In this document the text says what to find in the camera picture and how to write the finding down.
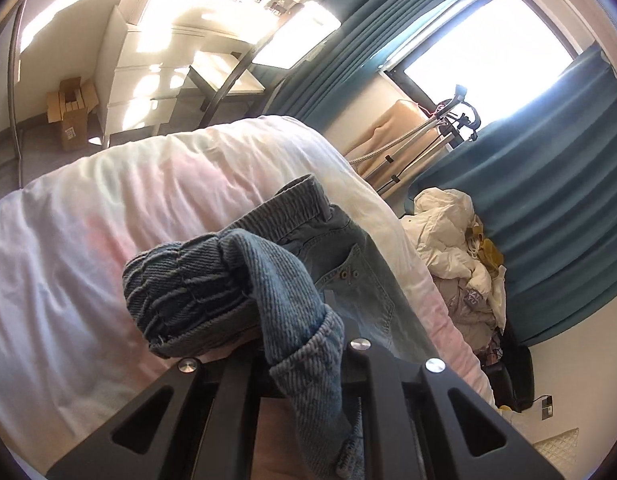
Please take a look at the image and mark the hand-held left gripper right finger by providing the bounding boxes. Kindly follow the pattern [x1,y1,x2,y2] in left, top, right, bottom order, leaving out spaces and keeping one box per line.
[339,317,564,480]

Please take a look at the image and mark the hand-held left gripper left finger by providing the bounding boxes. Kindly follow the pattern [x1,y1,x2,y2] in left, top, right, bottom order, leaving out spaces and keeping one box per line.
[46,347,270,480]

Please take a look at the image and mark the blue denim jeans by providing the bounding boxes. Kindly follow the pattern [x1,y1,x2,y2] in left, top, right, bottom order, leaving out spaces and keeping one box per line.
[121,174,439,480]

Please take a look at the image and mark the pile of white clothes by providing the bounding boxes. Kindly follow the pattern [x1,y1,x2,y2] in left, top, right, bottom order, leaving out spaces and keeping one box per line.
[401,187,507,362]

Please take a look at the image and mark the black chair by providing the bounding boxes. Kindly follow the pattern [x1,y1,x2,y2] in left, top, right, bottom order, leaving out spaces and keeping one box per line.
[481,330,535,412]

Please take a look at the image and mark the white quilted pillow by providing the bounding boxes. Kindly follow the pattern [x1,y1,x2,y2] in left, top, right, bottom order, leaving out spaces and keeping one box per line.
[531,427,582,467]

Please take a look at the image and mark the pink white bed blanket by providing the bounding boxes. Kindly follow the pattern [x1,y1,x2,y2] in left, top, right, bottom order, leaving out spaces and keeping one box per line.
[0,115,497,480]

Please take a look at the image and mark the teal curtain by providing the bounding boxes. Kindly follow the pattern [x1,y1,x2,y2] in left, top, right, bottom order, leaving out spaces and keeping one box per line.
[268,0,515,136]
[413,42,617,347]

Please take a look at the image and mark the garment steamer stand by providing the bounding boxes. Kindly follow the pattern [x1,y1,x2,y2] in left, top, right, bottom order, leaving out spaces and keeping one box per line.
[348,85,484,197]

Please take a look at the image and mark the white desk with black legs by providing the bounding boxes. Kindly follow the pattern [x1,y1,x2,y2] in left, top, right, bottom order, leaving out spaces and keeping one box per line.
[188,0,342,129]

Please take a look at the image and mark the cardboard box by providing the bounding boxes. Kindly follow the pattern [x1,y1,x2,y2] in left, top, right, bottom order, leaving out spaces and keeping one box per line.
[46,76,102,152]

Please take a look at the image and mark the white drawer cabinet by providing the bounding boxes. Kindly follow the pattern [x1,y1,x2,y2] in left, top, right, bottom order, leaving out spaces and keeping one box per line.
[96,7,210,149]

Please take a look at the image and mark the window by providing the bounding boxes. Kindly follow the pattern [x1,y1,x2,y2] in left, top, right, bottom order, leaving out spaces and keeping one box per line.
[388,0,589,134]

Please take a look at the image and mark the grey curved pole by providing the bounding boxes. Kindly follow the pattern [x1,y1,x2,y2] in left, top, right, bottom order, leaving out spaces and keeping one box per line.
[5,0,28,192]

